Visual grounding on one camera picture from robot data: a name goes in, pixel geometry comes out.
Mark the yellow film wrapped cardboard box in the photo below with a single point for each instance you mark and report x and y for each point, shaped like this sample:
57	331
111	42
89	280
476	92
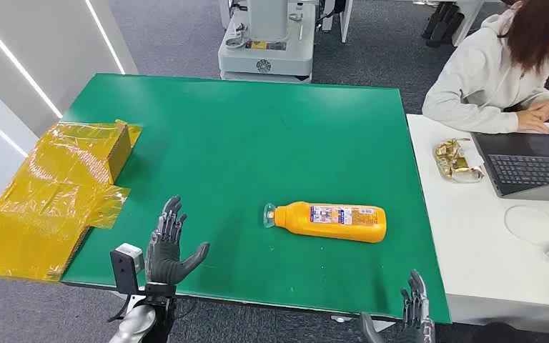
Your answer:
52	199

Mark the black equipment legs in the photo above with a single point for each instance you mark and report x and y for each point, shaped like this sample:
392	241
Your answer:
440	26

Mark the white table leg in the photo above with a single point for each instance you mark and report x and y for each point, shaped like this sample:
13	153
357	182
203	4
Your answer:
345	19

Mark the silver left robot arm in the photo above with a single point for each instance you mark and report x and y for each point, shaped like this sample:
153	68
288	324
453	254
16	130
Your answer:
135	324

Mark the person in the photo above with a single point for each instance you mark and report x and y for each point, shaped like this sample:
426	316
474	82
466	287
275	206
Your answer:
473	71

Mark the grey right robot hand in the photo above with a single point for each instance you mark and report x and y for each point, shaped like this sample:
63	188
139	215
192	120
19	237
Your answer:
416	312

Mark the white robot base with column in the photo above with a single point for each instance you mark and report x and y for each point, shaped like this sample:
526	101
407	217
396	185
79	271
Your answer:
265	57

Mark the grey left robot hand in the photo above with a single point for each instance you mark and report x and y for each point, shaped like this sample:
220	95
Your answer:
163	262

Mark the gold foil snack wrapper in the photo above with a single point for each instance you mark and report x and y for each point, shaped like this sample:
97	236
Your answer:
454	163

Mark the dark grey laptop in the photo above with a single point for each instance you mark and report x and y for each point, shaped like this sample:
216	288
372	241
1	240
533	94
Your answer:
525	170

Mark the white desk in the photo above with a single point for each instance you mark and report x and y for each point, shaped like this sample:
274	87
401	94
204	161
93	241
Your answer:
483	246

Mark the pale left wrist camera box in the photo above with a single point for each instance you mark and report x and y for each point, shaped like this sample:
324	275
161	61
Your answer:
124	267

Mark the orange plastic bottle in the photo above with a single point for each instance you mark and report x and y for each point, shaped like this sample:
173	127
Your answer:
331	229

